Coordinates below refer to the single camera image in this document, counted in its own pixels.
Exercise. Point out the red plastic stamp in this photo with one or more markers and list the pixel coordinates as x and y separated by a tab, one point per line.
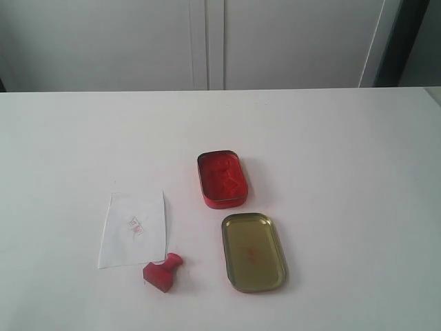
161	276

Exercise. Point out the red ink pad tin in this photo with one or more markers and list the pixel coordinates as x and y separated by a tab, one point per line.
222	180

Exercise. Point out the gold metal tin lid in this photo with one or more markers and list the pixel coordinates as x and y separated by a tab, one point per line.
254	257

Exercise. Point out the white paper sheet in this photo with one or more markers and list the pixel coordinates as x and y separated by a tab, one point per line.
134	231

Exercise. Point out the white cabinet with doors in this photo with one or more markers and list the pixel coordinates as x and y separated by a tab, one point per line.
49	46

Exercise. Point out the dark vertical post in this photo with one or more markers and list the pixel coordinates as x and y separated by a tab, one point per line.
399	45

